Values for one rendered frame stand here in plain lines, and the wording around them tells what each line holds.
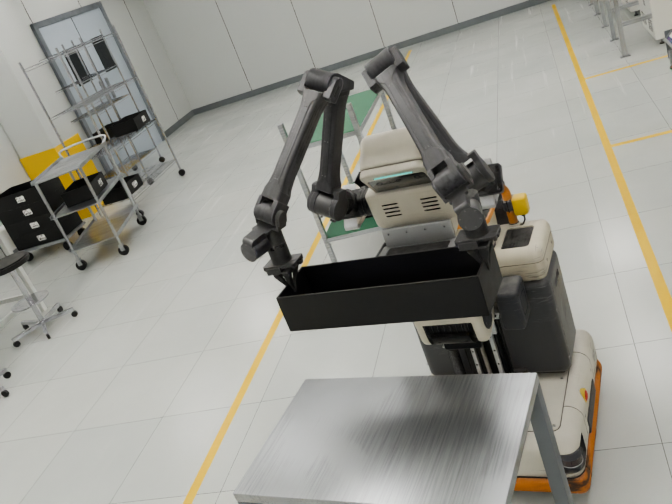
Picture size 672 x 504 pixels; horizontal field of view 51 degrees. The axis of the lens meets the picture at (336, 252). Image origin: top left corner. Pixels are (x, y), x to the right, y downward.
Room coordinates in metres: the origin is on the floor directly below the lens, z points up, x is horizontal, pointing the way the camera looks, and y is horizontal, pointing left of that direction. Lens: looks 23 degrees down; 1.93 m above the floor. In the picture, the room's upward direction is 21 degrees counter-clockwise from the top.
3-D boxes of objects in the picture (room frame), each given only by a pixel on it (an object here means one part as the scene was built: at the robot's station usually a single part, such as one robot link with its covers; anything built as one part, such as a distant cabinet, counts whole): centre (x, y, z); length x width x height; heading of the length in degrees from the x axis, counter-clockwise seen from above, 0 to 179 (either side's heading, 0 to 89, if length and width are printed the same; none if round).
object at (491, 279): (1.65, -0.09, 1.07); 0.57 x 0.17 x 0.11; 58
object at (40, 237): (7.44, 2.80, 0.38); 0.64 x 0.44 x 0.75; 72
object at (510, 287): (1.98, -0.36, 0.68); 0.28 x 0.27 x 0.25; 59
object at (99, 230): (6.74, 2.01, 0.50); 0.90 x 0.54 x 1.00; 173
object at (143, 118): (8.40, 1.68, 0.82); 0.40 x 0.30 x 0.14; 165
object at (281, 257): (1.81, 0.15, 1.21); 0.10 x 0.07 x 0.07; 59
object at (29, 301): (5.23, 2.35, 0.31); 0.53 x 0.50 x 0.62; 2
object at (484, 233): (1.51, -0.33, 1.21); 0.10 x 0.07 x 0.07; 58
